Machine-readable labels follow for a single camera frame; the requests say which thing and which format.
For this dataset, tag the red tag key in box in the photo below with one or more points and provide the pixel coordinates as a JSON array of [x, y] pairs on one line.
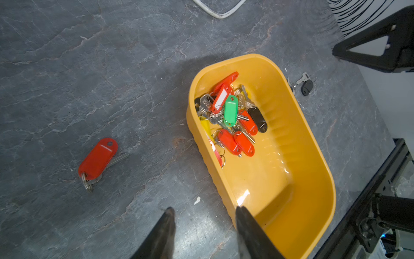
[[244, 143]]

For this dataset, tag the black tag key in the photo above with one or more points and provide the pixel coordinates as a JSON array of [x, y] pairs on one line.
[[305, 83], [258, 119]]

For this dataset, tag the yellow plastic storage box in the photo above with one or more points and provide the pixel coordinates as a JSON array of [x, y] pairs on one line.
[[287, 185]]

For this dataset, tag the black tag key in box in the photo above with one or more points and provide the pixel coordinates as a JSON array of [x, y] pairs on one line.
[[258, 119]]

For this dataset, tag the yellow tag key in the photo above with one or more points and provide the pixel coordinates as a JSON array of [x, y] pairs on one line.
[[206, 126]]

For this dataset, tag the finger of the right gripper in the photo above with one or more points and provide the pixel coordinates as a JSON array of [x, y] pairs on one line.
[[378, 42]]

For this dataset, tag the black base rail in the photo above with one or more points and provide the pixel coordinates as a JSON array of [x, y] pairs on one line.
[[372, 226]]

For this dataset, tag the red tag white label key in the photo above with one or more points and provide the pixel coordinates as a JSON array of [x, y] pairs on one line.
[[224, 92]]

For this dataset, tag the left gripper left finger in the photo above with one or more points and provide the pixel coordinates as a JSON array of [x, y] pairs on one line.
[[159, 244]]

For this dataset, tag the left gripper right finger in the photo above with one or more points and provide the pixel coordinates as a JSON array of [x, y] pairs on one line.
[[253, 243]]

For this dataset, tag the green tag key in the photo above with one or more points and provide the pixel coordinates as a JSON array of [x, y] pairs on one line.
[[230, 114]]

